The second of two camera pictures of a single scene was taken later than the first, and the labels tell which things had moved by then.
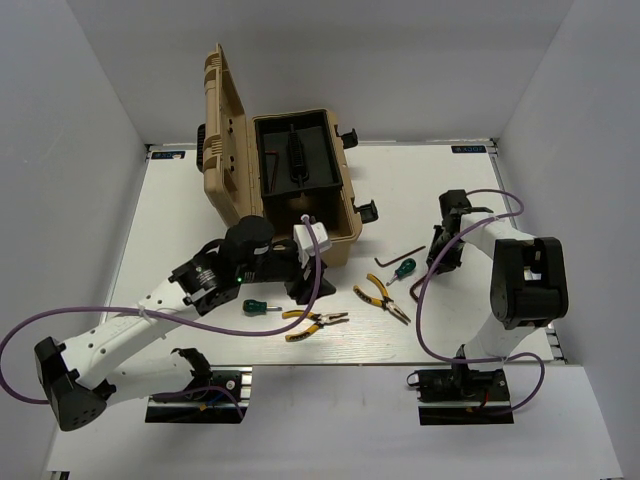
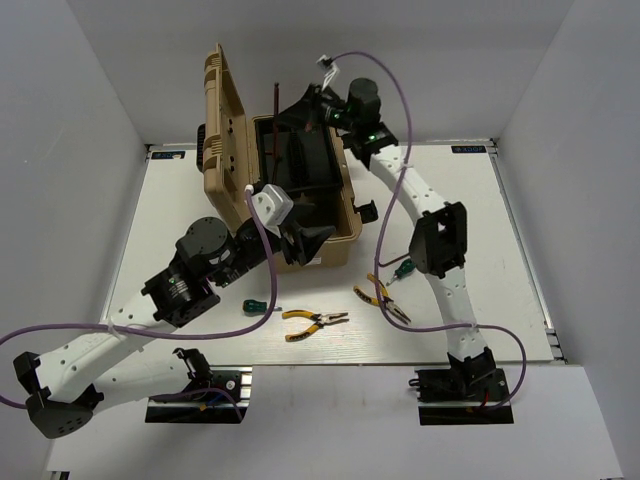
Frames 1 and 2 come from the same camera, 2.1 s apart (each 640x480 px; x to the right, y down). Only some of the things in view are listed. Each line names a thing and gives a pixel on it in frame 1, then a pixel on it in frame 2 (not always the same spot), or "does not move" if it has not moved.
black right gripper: (435, 253) -> (301, 115)
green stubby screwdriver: (252, 307) does not move
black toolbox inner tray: (298, 152) does not move
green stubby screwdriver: (405, 268) does not move
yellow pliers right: (386, 303) does not move
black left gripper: (299, 287) -> (307, 241)
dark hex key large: (412, 293) -> (276, 107)
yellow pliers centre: (321, 319) does not move
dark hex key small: (399, 258) does not move
